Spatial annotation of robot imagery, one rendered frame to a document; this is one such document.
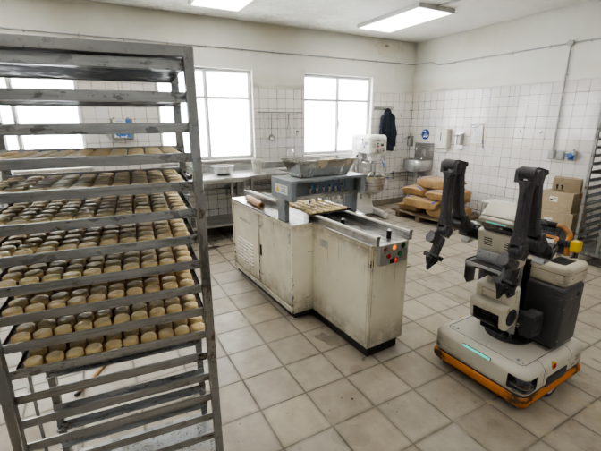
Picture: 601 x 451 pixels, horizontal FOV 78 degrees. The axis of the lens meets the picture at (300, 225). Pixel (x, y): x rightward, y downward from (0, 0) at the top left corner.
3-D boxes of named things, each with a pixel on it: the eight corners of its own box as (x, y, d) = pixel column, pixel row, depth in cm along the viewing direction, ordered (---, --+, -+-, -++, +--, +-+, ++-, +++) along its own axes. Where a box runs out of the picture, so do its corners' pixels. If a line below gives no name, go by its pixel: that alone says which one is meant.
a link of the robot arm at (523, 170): (554, 162, 172) (531, 160, 180) (537, 169, 166) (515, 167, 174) (546, 250, 187) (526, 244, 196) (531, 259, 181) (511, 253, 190)
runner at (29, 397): (214, 353, 141) (213, 345, 140) (215, 357, 138) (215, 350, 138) (8, 402, 117) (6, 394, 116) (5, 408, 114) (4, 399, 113)
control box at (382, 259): (376, 265, 243) (376, 244, 240) (402, 258, 255) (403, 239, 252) (379, 267, 240) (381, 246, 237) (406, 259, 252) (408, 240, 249)
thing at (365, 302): (311, 317, 317) (311, 215, 293) (343, 307, 334) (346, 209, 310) (366, 361, 259) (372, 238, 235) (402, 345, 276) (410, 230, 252)
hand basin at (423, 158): (446, 190, 677) (452, 128, 648) (431, 192, 659) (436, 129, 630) (407, 182, 761) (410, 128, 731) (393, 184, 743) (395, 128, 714)
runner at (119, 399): (215, 373, 143) (215, 366, 142) (216, 378, 141) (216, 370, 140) (14, 425, 119) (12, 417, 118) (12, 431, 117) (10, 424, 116)
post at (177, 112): (207, 415, 196) (176, 67, 150) (208, 420, 193) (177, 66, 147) (201, 417, 195) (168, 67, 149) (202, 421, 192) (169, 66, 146)
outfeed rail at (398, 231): (272, 192, 414) (272, 187, 412) (275, 192, 416) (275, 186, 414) (409, 240, 249) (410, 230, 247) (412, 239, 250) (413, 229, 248)
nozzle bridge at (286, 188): (272, 216, 311) (270, 175, 302) (341, 206, 347) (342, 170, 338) (292, 225, 284) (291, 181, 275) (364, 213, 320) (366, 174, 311)
